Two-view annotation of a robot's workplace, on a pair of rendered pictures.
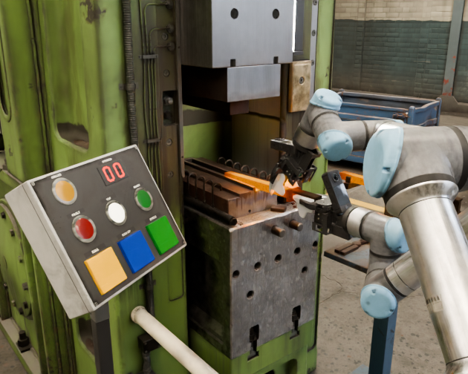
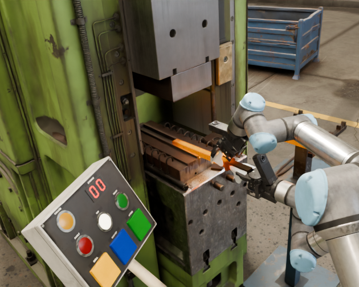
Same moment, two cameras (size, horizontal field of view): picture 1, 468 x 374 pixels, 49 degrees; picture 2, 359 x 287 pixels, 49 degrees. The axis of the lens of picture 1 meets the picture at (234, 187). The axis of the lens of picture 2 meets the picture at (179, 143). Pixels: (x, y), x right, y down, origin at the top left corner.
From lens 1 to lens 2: 37 cm
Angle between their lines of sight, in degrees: 11
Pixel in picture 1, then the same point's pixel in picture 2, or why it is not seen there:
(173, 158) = (133, 143)
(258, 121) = not seen: hidden behind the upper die
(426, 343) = not seen: hidden behind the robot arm
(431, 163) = (349, 206)
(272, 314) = (217, 239)
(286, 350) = (228, 258)
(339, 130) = (266, 133)
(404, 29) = not seen: outside the picture
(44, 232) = (57, 258)
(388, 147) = (317, 196)
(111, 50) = (77, 77)
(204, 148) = (151, 110)
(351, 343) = (270, 228)
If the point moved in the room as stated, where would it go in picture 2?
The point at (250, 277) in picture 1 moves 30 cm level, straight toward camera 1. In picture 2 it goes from (201, 221) to (208, 278)
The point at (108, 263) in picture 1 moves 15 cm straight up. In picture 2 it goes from (106, 266) to (97, 224)
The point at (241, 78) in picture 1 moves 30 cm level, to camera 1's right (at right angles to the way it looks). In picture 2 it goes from (182, 81) to (266, 72)
